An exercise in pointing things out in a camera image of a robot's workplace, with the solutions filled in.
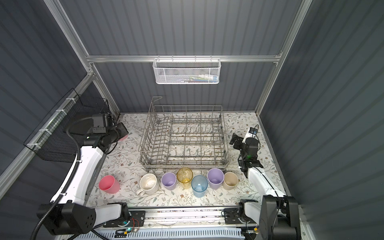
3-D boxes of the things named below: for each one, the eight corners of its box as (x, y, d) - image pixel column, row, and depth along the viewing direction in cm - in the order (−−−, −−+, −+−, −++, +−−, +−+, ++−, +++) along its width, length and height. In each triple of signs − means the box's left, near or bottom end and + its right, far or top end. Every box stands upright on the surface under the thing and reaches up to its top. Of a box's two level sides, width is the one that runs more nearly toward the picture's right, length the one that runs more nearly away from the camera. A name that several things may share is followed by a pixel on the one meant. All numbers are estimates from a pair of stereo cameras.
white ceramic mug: (141, 197, 82) (136, 192, 75) (145, 179, 88) (141, 173, 81) (157, 197, 82) (154, 192, 75) (160, 179, 88) (157, 173, 81)
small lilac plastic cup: (163, 192, 84) (160, 185, 76) (165, 179, 89) (162, 172, 80) (177, 192, 84) (175, 185, 76) (178, 179, 89) (176, 172, 80)
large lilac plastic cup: (206, 191, 84) (208, 183, 74) (206, 177, 89) (207, 168, 79) (221, 191, 84) (225, 183, 74) (220, 177, 89) (223, 168, 79)
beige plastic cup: (220, 190, 84) (223, 184, 76) (224, 176, 89) (226, 169, 81) (233, 194, 82) (237, 188, 74) (235, 180, 87) (239, 173, 79)
